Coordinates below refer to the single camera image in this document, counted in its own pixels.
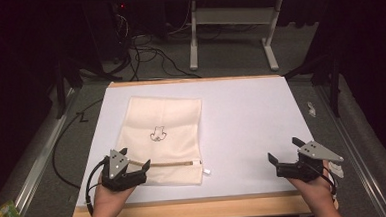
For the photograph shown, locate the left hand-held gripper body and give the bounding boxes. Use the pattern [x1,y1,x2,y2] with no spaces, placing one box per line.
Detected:
[98,147,147,193]

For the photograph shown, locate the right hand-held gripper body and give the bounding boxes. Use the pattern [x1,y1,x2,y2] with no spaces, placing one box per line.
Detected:
[274,139,346,185]

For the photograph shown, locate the cream zippered mesh laundry bag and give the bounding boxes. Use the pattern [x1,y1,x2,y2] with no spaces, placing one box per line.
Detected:
[112,92,213,191]

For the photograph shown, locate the person's right hand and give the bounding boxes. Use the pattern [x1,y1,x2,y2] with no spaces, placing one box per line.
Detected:
[285,159,337,207]

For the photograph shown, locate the person's left hand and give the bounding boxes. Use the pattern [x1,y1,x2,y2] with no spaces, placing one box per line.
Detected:
[91,173,137,216]

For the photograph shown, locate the small clear plastic scrap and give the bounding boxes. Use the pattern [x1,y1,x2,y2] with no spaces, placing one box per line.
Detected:
[306,100,318,119]

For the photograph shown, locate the white table mat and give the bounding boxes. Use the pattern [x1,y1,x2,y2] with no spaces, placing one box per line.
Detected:
[69,74,318,208]

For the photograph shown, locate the black metal stand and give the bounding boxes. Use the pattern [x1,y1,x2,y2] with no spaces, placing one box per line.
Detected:
[51,55,86,121]
[280,52,347,122]

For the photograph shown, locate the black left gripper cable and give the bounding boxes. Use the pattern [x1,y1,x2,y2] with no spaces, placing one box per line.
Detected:
[83,158,114,217]

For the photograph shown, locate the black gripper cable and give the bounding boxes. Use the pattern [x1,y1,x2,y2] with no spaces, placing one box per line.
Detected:
[312,166,339,199]
[83,158,114,217]

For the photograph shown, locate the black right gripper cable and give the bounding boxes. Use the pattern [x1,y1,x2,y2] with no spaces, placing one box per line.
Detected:
[312,166,339,199]

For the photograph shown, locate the metal floor rail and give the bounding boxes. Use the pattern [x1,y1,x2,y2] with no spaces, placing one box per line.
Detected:
[0,87,86,217]
[314,81,386,217]

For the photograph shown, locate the black floor cable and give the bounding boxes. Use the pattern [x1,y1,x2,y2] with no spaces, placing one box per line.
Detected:
[48,97,109,192]

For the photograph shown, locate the tangle of black floor cables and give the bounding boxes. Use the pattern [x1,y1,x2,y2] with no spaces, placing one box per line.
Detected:
[109,7,202,84]

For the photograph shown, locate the white desk frame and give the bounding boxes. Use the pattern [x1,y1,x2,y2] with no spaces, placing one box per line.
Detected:
[185,0,287,77]

